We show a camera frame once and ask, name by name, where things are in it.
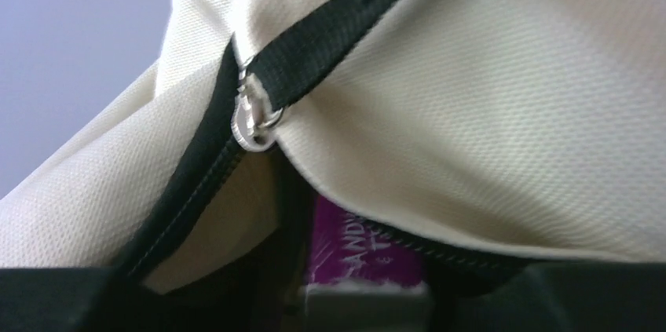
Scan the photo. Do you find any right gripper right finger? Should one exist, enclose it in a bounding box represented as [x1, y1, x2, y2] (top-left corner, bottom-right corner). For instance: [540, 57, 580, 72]
[451, 263, 665, 331]

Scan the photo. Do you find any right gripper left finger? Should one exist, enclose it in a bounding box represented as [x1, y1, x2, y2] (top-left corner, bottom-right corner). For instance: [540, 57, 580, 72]
[1, 268, 156, 331]

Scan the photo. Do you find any beige canvas backpack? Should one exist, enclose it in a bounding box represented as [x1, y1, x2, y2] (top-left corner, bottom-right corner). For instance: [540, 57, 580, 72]
[1, 0, 665, 268]

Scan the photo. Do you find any purple Treehouse paperback book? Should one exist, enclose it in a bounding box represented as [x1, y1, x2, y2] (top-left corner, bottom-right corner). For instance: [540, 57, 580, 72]
[307, 195, 424, 288]

